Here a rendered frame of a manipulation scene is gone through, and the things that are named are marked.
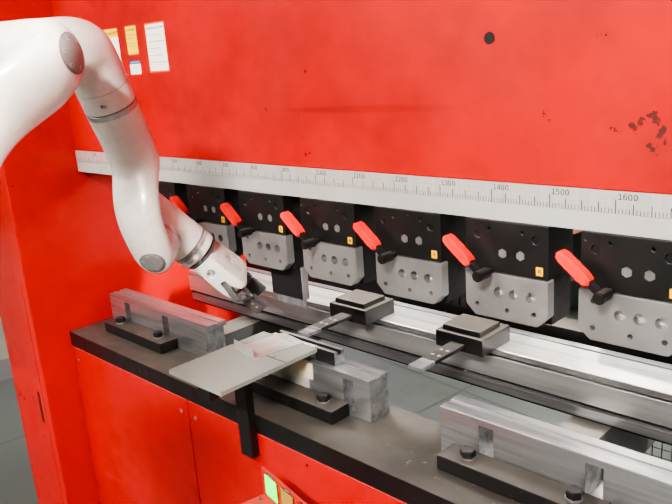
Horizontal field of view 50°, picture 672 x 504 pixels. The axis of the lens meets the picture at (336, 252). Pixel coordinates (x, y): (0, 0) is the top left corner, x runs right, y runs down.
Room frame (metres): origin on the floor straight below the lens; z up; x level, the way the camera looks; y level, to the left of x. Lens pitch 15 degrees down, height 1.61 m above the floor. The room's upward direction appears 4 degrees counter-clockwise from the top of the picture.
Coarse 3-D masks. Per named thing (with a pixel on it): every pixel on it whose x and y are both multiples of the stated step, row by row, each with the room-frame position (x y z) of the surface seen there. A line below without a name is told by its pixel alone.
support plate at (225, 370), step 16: (256, 336) 1.56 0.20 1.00; (224, 352) 1.47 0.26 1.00; (240, 352) 1.47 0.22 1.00; (288, 352) 1.45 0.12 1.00; (304, 352) 1.44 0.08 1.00; (176, 368) 1.40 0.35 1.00; (192, 368) 1.40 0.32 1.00; (208, 368) 1.39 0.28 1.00; (224, 368) 1.39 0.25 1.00; (240, 368) 1.38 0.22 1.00; (256, 368) 1.38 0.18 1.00; (272, 368) 1.37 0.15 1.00; (208, 384) 1.31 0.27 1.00; (224, 384) 1.31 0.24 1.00; (240, 384) 1.31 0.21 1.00
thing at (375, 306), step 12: (336, 300) 1.69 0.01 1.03; (348, 300) 1.66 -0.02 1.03; (360, 300) 1.66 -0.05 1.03; (372, 300) 1.65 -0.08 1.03; (384, 300) 1.68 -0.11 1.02; (336, 312) 1.68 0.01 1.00; (348, 312) 1.65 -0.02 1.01; (360, 312) 1.62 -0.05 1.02; (372, 312) 1.63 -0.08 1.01; (384, 312) 1.66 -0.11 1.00; (324, 324) 1.59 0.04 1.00; (336, 324) 1.60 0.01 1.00
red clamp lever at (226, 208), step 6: (222, 204) 1.56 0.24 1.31; (228, 204) 1.56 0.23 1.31; (222, 210) 1.56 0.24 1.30; (228, 210) 1.55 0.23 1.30; (234, 210) 1.56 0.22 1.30; (228, 216) 1.54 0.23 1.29; (234, 216) 1.54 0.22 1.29; (234, 222) 1.53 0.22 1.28; (240, 222) 1.54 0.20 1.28; (240, 228) 1.52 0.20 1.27; (246, 228) 1.52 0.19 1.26; (252, 228) 1.54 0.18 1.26; (240, 234) 1.51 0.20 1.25; (246, 234) 1.51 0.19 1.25
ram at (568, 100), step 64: (64, 0) 2.05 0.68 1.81; (128, 0) 1.82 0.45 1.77; (192, 0) 1.64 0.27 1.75; (256, 0) 1.49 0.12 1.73; (320, 0) 1.37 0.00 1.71; (384, 0) 1.26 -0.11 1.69; (448, 0) 1.17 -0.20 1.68; (512, 0) 1.09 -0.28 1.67; (576, 0) 1.02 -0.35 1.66; (640, 0) 0.96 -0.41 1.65; (128, 64) 1.85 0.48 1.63; (192, 64) 1.66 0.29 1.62; (256, 64) 1.50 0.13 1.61; (320, 64) 1.37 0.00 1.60; (384, 64) 1.27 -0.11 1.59; (448, 64) 1.17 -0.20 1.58; (512, 64) 1.09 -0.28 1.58; (576, 64) 1.02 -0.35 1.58; (640, 64) 0.96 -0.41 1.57; (192, 128) 1.68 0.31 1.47; (256, 128) 1.52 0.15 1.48; (320, 128) 1.38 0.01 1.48; (384, 128) 1.27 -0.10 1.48; (448, 128) 1.17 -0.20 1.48; (512, 128) 1.09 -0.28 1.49; (576, 128) 1.02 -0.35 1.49; (640, 128) 0.96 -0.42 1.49; (320, 192) 1.39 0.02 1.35; (384, 192) 1.28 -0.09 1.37; (640, 192) 0.96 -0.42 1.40
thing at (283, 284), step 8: (272, 272) 1.56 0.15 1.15; (280, 272) 1.54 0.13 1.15; (288, 272) 1.52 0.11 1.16; (296, 272) 1.50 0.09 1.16; (304, 272) 1.50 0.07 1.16; (272, 280) 1.56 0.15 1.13; (280, 280) 1.54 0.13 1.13; (288, 280) 1.52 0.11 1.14; (296, 280) 1.50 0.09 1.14; (304, 280) 1.50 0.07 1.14; (280, 288) 1.54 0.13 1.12; (288, 288) 1.53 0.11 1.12; (296, 288) 1.51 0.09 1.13; (304, 288) 1.50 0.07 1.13; (280, 296) 1.56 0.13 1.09; (288, 296) 1.54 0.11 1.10; (296, 296) 1.51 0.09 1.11; (304, 296) 1.50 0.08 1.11; (296, 304) 1.52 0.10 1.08; (304, 304) 1.50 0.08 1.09
